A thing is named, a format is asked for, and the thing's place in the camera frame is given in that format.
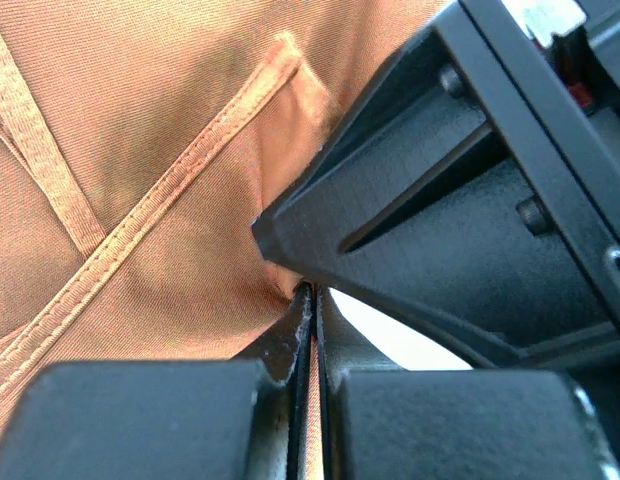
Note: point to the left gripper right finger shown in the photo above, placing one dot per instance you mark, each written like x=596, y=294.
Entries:
x=395, y=405

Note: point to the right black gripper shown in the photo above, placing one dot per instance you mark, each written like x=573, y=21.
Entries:
x=467, y=195

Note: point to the brown satin napkin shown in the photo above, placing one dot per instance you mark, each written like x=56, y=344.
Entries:
x=138, y=142

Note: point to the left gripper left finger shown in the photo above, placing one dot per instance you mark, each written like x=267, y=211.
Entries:
x=242, y=418

